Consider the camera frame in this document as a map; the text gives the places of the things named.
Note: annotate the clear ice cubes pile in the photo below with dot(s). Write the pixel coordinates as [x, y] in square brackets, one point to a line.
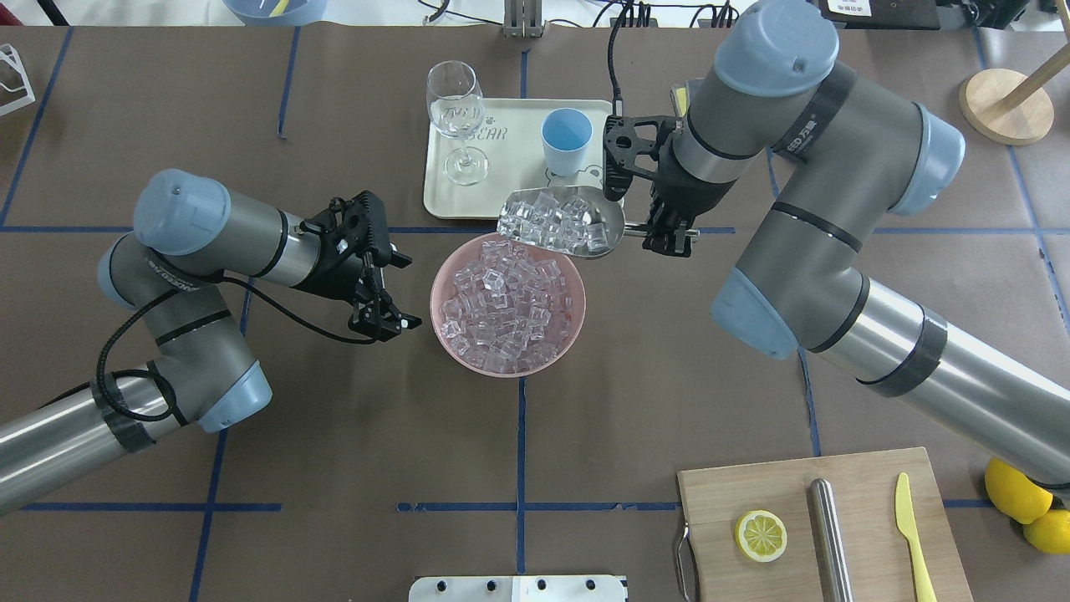
[506, 309]

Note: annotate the white wire rack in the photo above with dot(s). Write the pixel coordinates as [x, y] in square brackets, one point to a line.
[16, 88]

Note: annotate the lemon half slice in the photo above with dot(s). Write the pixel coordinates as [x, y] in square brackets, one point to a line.
[760, 535]

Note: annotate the wooden cutting board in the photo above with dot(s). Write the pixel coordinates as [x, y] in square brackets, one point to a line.
[877, 556]

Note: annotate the steel ice scoop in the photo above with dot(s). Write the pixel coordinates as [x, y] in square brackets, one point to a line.
[573, 220]

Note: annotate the black power strip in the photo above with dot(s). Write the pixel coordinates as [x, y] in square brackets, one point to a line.
[694, 19]

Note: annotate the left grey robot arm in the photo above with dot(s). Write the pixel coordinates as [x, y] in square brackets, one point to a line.
[181, 358]

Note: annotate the cream bear tray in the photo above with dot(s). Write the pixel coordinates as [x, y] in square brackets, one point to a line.
[510, 137]

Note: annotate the steel cylinder muddler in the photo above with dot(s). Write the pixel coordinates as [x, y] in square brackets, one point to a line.
[829, 547]

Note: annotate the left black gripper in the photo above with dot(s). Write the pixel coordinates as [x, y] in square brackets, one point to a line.
[328, 277]

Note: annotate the aluminium camera post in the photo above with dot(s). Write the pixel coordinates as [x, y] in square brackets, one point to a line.
[523, 19]

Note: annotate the light blue plastic cup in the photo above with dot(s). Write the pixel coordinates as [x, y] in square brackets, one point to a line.
[566, 133]

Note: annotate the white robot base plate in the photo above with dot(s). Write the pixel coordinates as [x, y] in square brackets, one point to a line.
[539, 587]

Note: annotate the wooden mug tree stand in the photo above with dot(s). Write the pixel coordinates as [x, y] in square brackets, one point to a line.
[1009, 107]

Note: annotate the clear wine glass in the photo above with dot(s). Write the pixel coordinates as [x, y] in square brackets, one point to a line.
[455, 104]

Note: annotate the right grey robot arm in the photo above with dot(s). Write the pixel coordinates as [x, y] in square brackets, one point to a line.
[861, 151]

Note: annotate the yellow plastic knife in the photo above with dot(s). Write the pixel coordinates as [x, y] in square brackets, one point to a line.
[905, 522]

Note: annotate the grey folded cloth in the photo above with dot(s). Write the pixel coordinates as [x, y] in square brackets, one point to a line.
[680, 97]

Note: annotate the whole yellow lemon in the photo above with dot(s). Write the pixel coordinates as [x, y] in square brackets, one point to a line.
[1014, 494]

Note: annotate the blue bowl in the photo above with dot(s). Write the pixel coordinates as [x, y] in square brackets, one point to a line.
[277, 13]

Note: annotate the pink bowl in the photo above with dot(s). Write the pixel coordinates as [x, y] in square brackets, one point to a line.
[507, 309]

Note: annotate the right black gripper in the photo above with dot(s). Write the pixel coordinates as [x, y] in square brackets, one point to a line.
[679, 194]

